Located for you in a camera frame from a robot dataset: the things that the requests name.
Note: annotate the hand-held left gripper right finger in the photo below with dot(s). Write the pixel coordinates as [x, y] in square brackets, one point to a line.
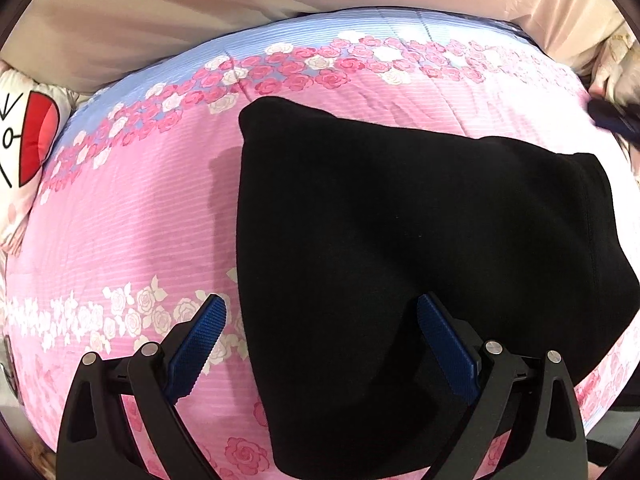
[447, 345]

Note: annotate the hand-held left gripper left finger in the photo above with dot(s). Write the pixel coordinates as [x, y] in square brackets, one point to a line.
[197, 345]

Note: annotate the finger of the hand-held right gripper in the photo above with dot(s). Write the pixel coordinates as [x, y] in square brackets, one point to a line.
[612, 119]

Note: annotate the black pants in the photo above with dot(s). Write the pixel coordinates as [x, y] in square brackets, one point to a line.
[400, 235]

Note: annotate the pale floral blanket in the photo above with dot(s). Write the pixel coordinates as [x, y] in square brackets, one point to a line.
[612, 57]

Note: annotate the pink rose print quilt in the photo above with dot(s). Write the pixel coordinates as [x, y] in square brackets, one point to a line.
[125, 210]

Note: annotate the white cartoon face pillow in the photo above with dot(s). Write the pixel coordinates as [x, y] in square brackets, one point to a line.
[25, 125]

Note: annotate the beige cloth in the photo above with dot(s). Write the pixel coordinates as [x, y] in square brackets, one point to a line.
[200, 10]

